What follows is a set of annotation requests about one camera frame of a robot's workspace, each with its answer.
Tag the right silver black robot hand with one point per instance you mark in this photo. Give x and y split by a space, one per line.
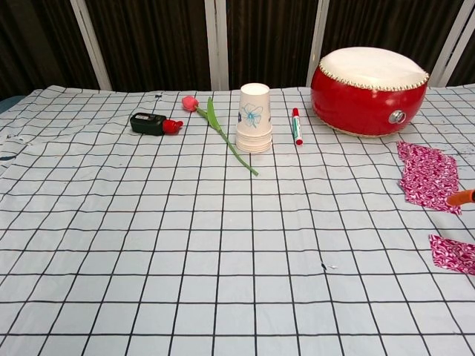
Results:
462 197

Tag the small pink patterned cloth piece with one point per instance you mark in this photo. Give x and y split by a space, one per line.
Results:
452 254

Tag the red drum white skin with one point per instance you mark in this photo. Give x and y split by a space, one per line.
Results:
367 104

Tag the red-capped green-white marker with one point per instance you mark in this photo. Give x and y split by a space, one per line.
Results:
297 126

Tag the nested white paper cup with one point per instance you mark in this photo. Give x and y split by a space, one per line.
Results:
254 149
254 138
254 144

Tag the flower-print white paper cup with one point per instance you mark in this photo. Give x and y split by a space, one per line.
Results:
254 111

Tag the white black-checked tablecloth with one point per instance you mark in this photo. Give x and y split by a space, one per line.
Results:
185 259

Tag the pink artificial tulip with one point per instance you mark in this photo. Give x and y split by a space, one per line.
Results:
190 103

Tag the black bottle red cap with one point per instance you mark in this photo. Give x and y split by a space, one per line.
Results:
146 124

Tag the blue padded table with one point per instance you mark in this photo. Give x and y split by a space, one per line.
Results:
5 104

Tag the white screen frame post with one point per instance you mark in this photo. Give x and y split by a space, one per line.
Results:
216 44
91 44
454 41
317 41

